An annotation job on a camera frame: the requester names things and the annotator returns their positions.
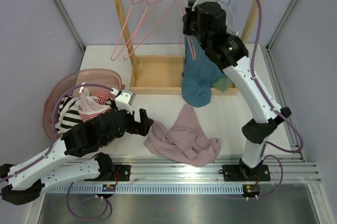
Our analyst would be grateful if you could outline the pink wire hanger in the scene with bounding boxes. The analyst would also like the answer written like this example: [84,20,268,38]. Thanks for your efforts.
[110,0,163,62]
[122,0,180,61]
[177,0,196,60]

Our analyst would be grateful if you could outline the red white striped tank top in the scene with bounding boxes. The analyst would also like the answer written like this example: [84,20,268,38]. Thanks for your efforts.
[76,88,112,123]

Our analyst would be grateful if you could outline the dusty pink tank top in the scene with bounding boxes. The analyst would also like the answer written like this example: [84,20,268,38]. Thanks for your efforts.
[144,104,221,166]

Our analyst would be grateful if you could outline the black white striped tank top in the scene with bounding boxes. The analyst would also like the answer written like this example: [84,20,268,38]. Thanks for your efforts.
[55,96,82,134]

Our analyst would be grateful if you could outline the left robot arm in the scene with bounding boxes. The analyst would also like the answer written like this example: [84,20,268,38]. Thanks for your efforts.
[1,109,154,205]

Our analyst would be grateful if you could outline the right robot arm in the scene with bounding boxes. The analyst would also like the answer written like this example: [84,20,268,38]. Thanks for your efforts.
[182,2,291,180]

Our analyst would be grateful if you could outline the teal blue tank top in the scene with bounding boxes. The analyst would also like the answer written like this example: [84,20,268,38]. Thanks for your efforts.
[181,0,224,108]

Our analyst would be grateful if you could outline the green white striped tank top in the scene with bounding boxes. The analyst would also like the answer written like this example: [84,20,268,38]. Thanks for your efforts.
[212,75,233,93]

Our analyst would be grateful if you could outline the wooden clothes rack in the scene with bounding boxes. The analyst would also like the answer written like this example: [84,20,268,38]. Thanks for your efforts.
[114,0,264,95]

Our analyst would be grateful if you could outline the translucent pink plastic basin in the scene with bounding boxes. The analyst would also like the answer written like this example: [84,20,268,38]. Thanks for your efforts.
[43,68,125,139]

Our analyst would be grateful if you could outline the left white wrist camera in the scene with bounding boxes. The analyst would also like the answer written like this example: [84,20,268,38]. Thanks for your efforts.
[110,88,136,114]

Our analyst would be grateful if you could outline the aluminium mounting rail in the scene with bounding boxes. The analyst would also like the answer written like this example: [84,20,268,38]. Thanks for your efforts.
[33,154,322,185]

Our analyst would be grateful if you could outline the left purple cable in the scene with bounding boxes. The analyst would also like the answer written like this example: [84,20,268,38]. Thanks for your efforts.
[0,83,114,220]

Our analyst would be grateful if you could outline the white slotted cable duct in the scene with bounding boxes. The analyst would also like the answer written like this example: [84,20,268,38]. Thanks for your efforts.
[49,184,243,195]

